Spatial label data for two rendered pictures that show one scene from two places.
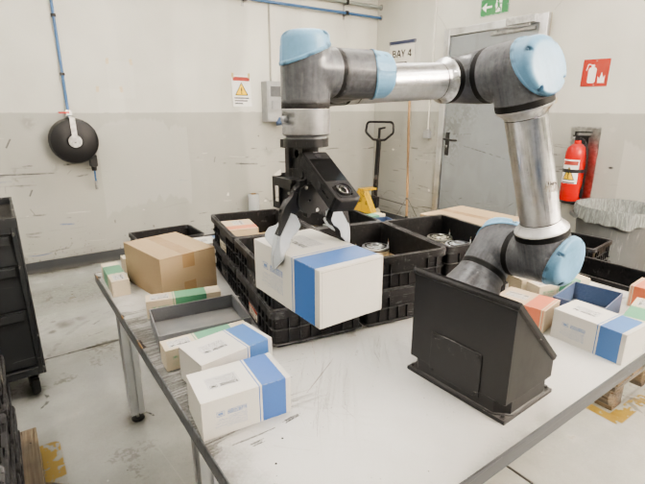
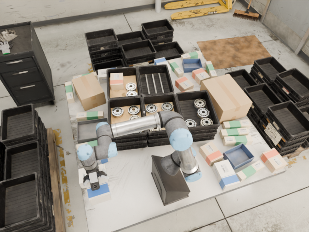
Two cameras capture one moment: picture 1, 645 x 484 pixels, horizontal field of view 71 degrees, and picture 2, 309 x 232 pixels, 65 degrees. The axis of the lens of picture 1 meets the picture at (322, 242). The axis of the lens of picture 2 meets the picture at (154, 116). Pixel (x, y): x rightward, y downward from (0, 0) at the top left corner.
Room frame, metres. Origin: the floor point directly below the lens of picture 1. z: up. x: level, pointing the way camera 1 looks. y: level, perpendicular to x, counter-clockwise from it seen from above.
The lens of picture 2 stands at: (0.23, -0.46, 2.52)
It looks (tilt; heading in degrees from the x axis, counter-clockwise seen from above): 52 degrees down; 15
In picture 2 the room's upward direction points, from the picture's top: 2 degrees clockwise
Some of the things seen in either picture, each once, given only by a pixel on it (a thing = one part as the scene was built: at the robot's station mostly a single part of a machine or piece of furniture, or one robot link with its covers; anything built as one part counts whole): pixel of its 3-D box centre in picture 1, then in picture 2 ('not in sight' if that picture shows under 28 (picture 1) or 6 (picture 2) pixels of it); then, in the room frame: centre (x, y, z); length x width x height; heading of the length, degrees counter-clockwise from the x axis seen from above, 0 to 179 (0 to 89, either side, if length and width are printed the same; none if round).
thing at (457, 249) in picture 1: (444, 231); (196, 108); (1.63, -0.46, 0.92); 0.40 x 0.30 x 0.02; 25
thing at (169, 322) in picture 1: (199, 320); (93, 130); (1.28, 0.38, 0.73); 0.27 x 0.20 x 0.05; 117
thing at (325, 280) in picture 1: (315, 272); (97, 184); (0.71, 0.01, 1.10); 0.20 x 0.12 x 0.09; 35
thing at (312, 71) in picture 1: (306, 70); (86, 155); (0.73, 0.02, 1.41); 0.09 x 0.08 x 0.11; 121
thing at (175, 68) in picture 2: not in sight; (175, 68); (2.30, -0.13, 0.73); 0.24 x 0.06 x 0.06; 43
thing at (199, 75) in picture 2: not in sight; (200, 76); (2.25, -0.42, 0.74); 0.16 x 0.12 x 0.07; 42
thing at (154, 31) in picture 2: not in sight; (157, 40); (3.25, 0.34, 0.37); 0.40 x 0.30 x 0.45; 125
